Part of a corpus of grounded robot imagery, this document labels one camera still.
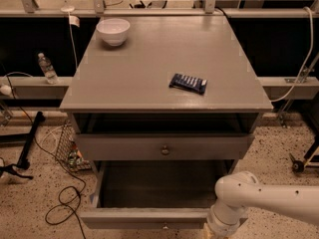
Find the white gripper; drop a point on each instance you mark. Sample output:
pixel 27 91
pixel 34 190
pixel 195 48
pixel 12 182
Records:
pixel 216 225

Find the grey drawer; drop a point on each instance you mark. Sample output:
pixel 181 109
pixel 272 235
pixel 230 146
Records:
pixel 140 147
pixel 153 194

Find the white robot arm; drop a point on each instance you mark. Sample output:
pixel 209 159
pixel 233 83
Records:
pixel 235 193

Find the grey top drawer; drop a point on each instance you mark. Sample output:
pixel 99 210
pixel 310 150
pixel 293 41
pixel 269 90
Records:
pixel 140 147

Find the grey wooden drawer cabinet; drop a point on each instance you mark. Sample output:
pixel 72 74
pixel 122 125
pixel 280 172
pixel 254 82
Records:
pixel 124 90

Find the black wheeled cart leg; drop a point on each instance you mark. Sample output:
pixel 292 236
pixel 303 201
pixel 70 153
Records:
pixel 310 159

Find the dark blue snack packet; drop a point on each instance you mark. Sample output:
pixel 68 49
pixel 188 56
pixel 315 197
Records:
pixel 188 83

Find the black tripod stand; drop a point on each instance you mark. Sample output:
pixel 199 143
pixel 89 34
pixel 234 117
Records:
pixel 26 139

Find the white ceramic bowl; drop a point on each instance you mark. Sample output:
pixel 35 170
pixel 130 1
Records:
pixel 113 31

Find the clear plastic water bottle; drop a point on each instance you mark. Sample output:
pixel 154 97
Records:
pixel 47 68

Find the wire mesh basket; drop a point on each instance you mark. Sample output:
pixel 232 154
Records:
pixel 67 151

